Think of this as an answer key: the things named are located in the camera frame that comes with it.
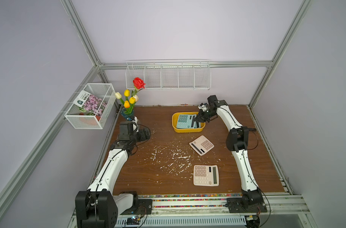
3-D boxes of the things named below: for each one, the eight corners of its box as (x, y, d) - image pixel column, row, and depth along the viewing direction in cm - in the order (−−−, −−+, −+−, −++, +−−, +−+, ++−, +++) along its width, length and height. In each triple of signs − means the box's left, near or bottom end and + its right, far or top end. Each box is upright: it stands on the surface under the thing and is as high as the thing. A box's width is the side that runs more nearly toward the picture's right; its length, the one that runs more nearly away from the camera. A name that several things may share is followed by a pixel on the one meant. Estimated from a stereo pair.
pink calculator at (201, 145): (200, 156, 93) (201, 154, 91) (189, 144, 99) (190, 142, 97) (213, 147, 98) (214, 145, 96) (202, 135, 104) (203, 133, 101)
